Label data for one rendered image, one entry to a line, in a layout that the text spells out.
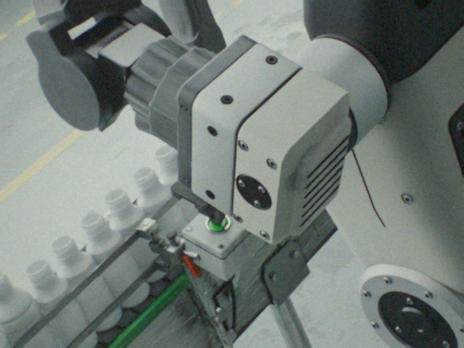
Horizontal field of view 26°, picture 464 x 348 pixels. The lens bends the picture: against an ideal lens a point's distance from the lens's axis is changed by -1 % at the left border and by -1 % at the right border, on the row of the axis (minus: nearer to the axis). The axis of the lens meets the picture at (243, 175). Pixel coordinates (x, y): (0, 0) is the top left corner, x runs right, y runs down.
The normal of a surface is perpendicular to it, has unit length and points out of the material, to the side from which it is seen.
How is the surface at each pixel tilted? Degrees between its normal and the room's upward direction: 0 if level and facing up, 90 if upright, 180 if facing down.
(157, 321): 90
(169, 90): 48
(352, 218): 101
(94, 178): 0
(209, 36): 81
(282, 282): 90
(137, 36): 30
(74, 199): 0
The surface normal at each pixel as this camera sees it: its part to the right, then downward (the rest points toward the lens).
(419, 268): -0.54, 0.73
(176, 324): 0.70, 0.13
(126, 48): 0.10, -0.68
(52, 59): -0.61, 0.54
